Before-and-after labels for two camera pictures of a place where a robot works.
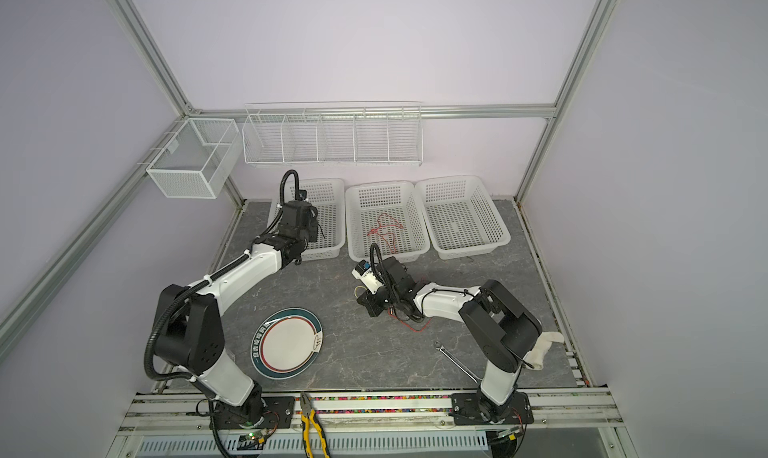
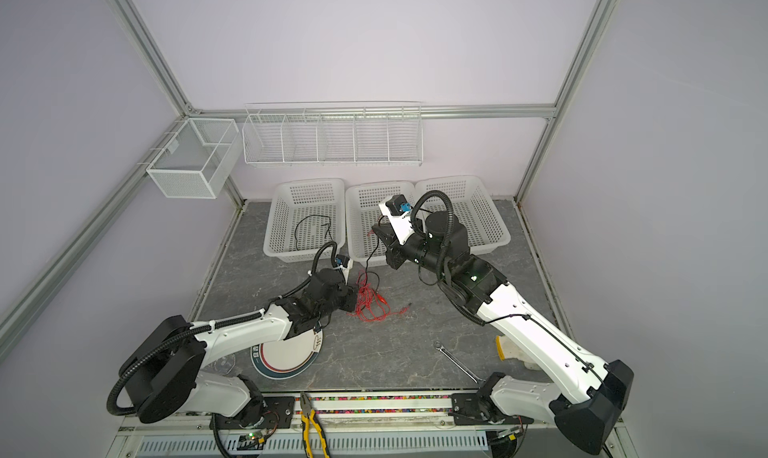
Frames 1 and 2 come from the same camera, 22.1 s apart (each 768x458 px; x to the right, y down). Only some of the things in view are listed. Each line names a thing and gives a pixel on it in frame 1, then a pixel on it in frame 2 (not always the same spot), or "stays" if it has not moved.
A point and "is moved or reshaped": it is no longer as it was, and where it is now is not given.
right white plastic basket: (460, 217) stays
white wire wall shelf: (357, 133) stays
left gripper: (313, 230) to (350, 302)
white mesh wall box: (195, 162) stays
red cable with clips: (407, 325) is moved or reshaped
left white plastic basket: (328, 196) stays
